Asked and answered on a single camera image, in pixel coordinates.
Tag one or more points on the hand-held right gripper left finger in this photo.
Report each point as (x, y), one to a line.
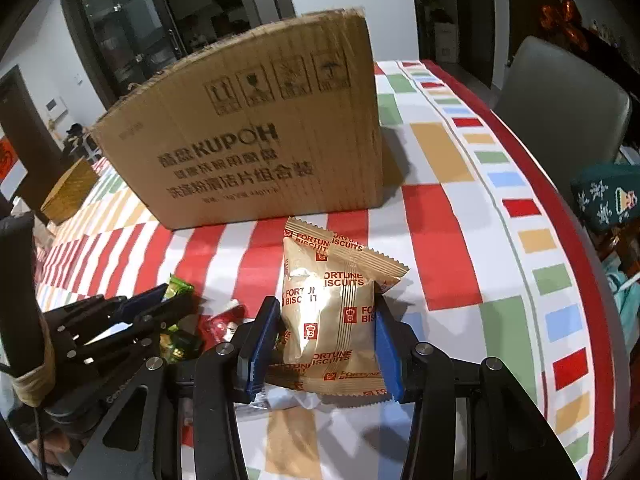
(260, 355)

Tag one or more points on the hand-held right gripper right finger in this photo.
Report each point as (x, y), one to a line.
(386, 360)

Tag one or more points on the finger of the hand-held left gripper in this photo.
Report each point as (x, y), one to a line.
(142, 301)
(172, 312)

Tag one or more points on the green gold candy packet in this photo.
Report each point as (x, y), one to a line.
(181, 285)

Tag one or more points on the gold biscuit packet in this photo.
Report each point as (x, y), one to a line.
(325, 310)

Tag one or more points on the brown cardboard box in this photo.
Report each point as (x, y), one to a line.
(250, 135)

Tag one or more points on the green foil candy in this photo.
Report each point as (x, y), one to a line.
(177, 347)

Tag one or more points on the red candy packet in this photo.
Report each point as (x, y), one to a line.
(222, 327)

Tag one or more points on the woven straw box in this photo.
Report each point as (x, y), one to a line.
(70, 192)

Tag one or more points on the dark brown door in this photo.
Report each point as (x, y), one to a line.
(30, 160)

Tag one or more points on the colourful checked tablecloth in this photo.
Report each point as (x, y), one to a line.
(450, 240)

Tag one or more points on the teal cloth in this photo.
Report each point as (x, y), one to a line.
(625, 295)

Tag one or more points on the green patterned pillow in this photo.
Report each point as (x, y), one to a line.
(605, 200)

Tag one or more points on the glass sliding door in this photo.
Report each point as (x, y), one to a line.
(150, 20)

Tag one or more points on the grey dining chair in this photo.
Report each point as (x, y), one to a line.
(560, 110)

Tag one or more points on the red foil balloon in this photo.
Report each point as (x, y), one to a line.
(562, 22)

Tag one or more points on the red wall poster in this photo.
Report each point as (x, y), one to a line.
(10, 162)

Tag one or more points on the wall intercom panel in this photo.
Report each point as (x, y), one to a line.
(57, 109)

